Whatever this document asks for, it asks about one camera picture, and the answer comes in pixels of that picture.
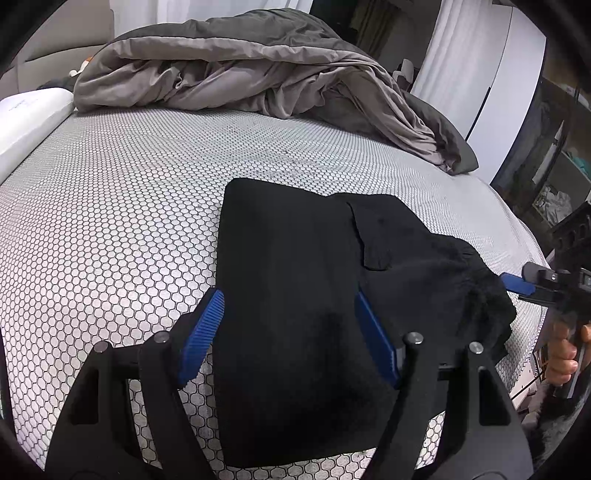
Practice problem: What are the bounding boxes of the black pants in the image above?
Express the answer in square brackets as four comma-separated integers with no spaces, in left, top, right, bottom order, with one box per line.
[212,179,516,468]

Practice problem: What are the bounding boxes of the person's right hand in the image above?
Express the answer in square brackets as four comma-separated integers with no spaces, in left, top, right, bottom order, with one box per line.
[546,320,590,387]

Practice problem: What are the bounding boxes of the dark shelf unit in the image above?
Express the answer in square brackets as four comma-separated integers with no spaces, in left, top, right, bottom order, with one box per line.
[492,78,590,254]

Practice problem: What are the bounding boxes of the white wardrobe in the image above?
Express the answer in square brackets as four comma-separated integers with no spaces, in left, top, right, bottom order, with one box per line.
[467,5,546,184]

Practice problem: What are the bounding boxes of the white chair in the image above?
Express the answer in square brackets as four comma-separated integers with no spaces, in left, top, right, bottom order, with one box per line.
[392,58,420,92]

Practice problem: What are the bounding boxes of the white curtain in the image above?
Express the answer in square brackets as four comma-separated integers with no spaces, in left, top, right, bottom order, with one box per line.
[412,1,492,135]

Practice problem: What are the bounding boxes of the grey duvet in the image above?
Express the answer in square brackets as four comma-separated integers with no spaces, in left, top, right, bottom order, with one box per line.
[73,8,478,175]

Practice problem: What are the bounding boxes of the white pillow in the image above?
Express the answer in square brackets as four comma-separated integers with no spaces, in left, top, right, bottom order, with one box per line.
[0,88,74,182]

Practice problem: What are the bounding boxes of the orange white plush toy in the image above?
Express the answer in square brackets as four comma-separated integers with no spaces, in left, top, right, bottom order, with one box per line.
[68,57,92,78]

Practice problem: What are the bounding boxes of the beige upholstered headboard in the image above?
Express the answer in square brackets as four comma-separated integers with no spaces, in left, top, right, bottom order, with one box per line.
[1,0,114,98]

